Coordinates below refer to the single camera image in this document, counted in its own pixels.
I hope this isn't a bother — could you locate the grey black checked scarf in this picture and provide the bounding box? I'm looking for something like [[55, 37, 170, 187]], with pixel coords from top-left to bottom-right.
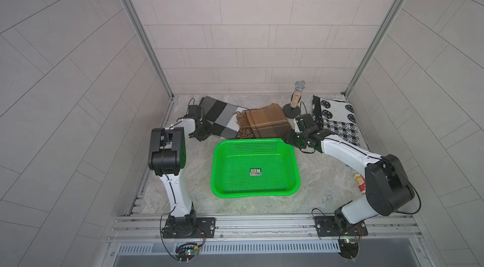
[[200, 96, 247, 140]]

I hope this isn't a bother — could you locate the black white houndstooth scarf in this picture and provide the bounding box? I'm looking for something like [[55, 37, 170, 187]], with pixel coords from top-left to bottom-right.
[[312, 96, 360, 147]]

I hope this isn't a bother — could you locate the brown plaid scarf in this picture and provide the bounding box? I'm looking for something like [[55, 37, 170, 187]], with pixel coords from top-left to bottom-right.
[[235, 103, 292, 139]]

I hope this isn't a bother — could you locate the green plastic basket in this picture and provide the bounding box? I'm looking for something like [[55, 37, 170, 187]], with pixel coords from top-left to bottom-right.
[[210, 138, 301, 198]]

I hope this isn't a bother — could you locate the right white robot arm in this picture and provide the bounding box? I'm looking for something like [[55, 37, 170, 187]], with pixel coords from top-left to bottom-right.
[[283, 114, 422, 231]]

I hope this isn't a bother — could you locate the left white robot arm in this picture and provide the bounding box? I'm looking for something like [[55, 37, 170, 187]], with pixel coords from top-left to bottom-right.
[[147, 117, 210, 231]]

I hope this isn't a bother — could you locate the basket label sticker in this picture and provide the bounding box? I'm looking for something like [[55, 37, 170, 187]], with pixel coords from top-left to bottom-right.
[[250, 168, 262, 176]]

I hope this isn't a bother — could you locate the red gold card box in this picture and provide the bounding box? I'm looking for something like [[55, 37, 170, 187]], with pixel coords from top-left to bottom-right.
[[354, 173, 366, 195]]

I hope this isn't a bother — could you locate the right circuit board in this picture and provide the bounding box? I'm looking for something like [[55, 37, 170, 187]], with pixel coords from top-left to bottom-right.
[[338, 239, 360, 261]]

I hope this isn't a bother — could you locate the circuit board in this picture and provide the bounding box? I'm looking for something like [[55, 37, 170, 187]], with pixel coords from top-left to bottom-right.
[[338, 239, 360, 261], [175, 243, 202, 264]]

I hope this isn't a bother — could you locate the left circuit board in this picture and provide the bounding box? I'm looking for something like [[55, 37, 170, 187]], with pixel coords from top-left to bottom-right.
[[175, 243, 202, 264]]

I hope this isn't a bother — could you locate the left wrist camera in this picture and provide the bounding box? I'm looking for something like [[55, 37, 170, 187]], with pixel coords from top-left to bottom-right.
[[186, 104, 203, 118]]

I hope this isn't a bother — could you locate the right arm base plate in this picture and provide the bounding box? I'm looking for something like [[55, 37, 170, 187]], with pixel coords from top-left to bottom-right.
[[313, 215, 369, 239]]

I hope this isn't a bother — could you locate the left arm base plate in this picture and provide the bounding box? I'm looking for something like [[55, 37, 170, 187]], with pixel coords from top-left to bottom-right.
[[161, 216, 216, 239]]

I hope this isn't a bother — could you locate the aluminium mounting rail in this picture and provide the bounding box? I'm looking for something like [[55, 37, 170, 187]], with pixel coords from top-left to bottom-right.
[[106, 212, 429, 243]]

